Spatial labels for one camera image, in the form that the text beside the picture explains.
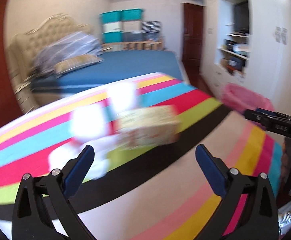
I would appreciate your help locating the black shelf device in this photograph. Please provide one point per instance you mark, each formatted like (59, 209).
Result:
(230, 44)

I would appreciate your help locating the houndstooth patterned box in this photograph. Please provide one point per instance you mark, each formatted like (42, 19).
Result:
(151, 27)

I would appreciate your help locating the patterned tissue box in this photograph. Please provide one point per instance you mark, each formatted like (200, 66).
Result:
(148, 127)

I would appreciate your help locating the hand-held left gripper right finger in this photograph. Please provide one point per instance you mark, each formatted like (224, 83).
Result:
(210, 172)

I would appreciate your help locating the black television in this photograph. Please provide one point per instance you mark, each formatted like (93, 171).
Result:
(241, 17)

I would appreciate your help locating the grey storage box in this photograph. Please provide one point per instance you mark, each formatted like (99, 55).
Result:
(133, 36)

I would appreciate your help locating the teal storage box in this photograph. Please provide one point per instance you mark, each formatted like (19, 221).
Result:
(112, 37)
(131, 15)
(110, 18)

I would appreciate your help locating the dark brown wooden door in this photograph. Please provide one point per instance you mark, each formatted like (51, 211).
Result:
(193, 37)

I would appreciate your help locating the grey patterned cloth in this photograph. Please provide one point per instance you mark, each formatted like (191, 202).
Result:
(288, 217)

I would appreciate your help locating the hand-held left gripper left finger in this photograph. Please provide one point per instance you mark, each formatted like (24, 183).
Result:
(78, 172)

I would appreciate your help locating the cream bed with blue sheet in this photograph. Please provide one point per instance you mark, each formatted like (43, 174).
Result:
(140, 65)

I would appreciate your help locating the clear storage box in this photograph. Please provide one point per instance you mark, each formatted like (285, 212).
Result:
(132, 26)

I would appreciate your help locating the white built-in wardrobe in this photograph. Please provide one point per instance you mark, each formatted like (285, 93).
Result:
(265, 62)

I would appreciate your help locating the white storage box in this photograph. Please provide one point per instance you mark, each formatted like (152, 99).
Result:
(112, 27)

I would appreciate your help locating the black safe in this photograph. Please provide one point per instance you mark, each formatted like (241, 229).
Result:
(235, 63)

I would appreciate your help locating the white tray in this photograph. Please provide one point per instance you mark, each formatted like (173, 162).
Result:
(241, 48)

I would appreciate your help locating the rainbow striped tablecloth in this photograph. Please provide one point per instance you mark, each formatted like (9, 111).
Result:
(160, 180)

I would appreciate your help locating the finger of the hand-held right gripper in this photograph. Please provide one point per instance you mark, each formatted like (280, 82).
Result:
(265, 112)
(254, 117)

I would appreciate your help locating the tan striped pillow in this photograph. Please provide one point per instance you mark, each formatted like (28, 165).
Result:
(78, 63)

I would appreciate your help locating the wooden crib rail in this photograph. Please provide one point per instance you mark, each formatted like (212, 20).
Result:
(133, 45)

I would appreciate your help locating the bin with pink bag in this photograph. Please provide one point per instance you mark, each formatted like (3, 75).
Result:
(238, 97)

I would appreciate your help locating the cream nightstand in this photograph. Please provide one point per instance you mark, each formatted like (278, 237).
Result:
(23, 95)

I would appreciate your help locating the dark storage box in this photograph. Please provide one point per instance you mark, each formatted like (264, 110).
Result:
(151, 37)

